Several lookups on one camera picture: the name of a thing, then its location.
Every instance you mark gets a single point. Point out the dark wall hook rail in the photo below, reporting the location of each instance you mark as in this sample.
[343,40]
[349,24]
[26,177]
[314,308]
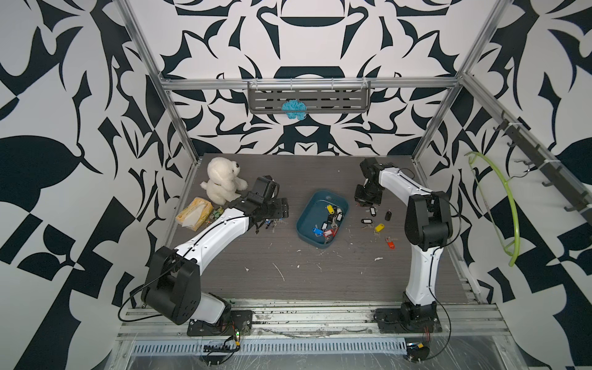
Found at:
[556,172]

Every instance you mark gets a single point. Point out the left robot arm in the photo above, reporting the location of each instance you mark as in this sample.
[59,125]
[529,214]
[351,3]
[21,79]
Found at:
[173,282]

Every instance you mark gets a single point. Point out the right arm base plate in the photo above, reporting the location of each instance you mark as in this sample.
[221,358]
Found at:
[393,321]

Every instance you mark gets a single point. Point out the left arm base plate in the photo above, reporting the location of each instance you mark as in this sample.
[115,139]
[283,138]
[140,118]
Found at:
[229,323]

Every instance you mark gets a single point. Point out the teal storage box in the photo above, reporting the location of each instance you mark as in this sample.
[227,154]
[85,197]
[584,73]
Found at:
[321,219]

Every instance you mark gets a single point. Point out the white cable duct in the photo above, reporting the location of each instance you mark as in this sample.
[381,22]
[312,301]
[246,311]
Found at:
[275,347]

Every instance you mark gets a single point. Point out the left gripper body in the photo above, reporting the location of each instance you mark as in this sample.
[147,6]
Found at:
[277,210]

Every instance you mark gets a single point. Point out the green tag key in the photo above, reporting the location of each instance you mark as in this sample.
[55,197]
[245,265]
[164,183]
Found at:
[215,214]

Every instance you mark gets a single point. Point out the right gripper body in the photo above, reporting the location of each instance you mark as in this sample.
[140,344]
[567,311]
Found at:
[368,194]

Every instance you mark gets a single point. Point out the grey slotted wall shelf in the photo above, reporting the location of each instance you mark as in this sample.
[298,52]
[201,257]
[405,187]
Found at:
[320,97]

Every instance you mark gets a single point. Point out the yellow tissue pack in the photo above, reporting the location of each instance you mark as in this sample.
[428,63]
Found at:
[195,214]

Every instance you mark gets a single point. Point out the white teddy bear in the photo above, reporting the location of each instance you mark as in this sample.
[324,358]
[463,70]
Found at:
[223,182]

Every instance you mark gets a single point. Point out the teal scrunchie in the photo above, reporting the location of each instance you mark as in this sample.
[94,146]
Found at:
[295,110]

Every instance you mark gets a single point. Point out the red tag key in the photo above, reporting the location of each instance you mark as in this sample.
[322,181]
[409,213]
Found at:
[390,243]

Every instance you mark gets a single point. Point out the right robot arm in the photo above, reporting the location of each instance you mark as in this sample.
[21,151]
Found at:
[428,228]

